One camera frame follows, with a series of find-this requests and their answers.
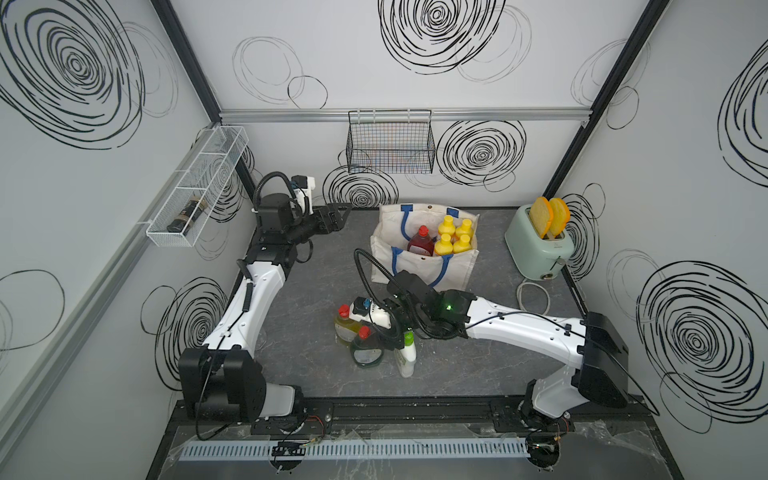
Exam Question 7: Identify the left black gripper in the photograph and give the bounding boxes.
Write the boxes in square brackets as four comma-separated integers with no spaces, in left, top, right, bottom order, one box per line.
[284,204,349,249]

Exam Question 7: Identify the dark green soap bottle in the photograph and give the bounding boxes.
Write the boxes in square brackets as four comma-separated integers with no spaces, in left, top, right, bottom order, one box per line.
[349,326,384,368]

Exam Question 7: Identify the white canvas bag blue handles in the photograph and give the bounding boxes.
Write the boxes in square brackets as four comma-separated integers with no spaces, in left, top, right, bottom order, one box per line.
[370,203,479,291]

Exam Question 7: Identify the orange soap bottle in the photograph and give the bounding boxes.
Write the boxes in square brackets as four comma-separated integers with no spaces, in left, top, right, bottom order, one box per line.
[454,218,474,239]
[437,215,456,238]
[453,234,472,254]
[433,233,453,256]

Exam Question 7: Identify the orange soap bottle front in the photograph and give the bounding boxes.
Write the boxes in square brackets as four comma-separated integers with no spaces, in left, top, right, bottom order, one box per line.
[454,218,474,239]

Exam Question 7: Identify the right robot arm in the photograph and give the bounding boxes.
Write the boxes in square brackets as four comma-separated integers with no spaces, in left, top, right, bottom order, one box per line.
[349,249,629,430]

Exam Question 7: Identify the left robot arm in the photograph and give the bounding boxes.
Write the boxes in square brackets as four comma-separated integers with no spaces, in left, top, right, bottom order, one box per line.
[179,172,351,425]

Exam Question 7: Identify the yellow-green soap bottle red cap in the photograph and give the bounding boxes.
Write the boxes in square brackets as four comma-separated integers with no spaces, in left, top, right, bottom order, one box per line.
[334,304,361,346]

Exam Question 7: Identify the white bottle green cap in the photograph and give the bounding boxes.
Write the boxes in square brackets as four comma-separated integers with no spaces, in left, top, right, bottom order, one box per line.
[394,330,417,378]

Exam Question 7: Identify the dark bottle on shelf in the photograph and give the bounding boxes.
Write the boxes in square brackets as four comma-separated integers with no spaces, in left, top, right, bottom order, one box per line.
[166,197,208,235]

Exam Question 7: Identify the mint green toaster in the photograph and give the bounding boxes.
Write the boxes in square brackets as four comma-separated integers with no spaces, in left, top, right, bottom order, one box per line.
[504,204,575,281]

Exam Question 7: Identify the left bread slice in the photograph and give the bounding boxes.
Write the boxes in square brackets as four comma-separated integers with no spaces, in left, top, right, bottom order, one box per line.
[529,197,554,238]

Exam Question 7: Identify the bread slice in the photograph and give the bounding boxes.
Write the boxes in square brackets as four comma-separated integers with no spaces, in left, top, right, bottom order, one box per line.
[547,198,571,239]
[529,197,554,238]

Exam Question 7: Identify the right bread slice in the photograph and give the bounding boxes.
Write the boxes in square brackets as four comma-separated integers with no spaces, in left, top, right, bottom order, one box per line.
[547,198,571,239]

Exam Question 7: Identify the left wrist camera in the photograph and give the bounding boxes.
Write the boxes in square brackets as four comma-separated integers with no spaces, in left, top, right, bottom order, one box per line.
[291,175,316,215]

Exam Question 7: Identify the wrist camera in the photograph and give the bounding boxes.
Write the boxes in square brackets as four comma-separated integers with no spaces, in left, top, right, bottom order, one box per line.
[349,297,391,329]
[291,175,316,215]

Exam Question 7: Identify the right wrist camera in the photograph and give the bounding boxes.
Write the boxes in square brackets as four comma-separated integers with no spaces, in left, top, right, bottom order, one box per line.
[349,297,391,329]

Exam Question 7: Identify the black wire wall basket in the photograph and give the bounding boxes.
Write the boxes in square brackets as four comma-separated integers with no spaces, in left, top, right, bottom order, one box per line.
[345,109,437,174]

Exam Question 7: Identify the white toaster power cable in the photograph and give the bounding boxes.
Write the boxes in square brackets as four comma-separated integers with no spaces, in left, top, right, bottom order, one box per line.
[515,278,552,316]

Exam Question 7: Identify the white wire wall shelf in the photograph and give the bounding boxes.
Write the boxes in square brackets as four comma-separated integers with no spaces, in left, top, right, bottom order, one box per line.
[146,125,248,248]

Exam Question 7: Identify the grey slotted cable duct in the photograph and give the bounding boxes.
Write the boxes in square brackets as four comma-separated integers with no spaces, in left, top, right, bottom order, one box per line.
[178,438,530,461]

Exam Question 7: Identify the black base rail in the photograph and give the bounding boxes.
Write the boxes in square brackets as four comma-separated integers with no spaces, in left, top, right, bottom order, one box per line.
[164,394,650,438]

